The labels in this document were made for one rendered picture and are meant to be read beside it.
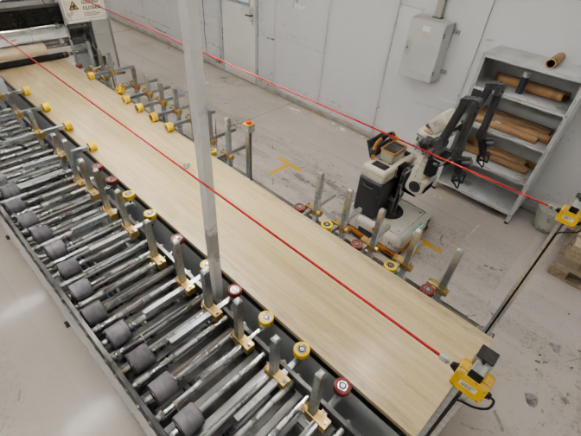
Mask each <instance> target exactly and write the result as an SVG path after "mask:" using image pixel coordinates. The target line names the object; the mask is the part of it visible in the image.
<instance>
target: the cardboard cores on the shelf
mask: <svg viewBox="0 0 581 436"><path fill-rule="evenodd" d="M495 79H497V81H503V82H506V83H507V84H508V86H509V87H514V88H517V86H518V85H519V83H520V79H521V78H519V77H516V76H513V75H510V74H504V73H502V72H499V71H498V72H497V74H496V75H495ZM524 91H525V92H528V93H533V94H536V95H539V96H541V97H544V98H547V99H552V100H555V101H558V102H561V101H562V99H565V100H568V99H569V98H570V96H571V93H570V92H567V91H564V90H560V89H558V88H554V87H549V86H546V85H543V84H540V83H537V82H534V81H530V80H529V81H528V83H527V85H526V87H525V89H524ZM487 110H488V106H485V107H482V109H481V110H480V112H479V113H478V114H477V116H476V120H475V121H476V122H478V123H482V121H483V119H484V116H485V114H486V112H487ZM489 127H492V128H494V129H496V130H498V131H502V132H505V133H507V134H509V135H512V136H514V137H517V138H520V139H522V140H525V141H527V142H529V143H532V144H536V143H537V142H538V141H540V142H541V143H544V144H548V143H549V141H550V140H551V138H552V136H551V135H552V132H553V129H552V128H549V127H546V126H543V125H540V124H537V123H534V122H532V121H529V120H527V119H523V118H520V117H518V116H515V115H513V114H510V113H507V112H504V111H501V110H498V109H496V111H495V115H494V117H493V118H492V121H491V123H490V125H489ZM467 142H469V143H472V145H470V144H466V145H465V146H464V151H467V152H470V153H472V154H475V155H478V154H479V150H478V141H477V138H473V137H471V136H468V139H467ZM487 151H489V152H490V153H491V155H490V157H489V161H491V162H494V163H496V164H499V165H502V166H504V167H507V168H509V169H511V170H515V171H517V172H520V173H521V174H524V175H525V174H526V173H527V171H528V169H529V168H530V169H532V170H534V168H535V166H536V165H537V164H536V163H534V162H532V161H529V160H527V159H525V158H523V157H519V156H517V155H515V154H513V153H511V152H508V151H505V150H503V149H501V148H498V147H487Z"/></svg>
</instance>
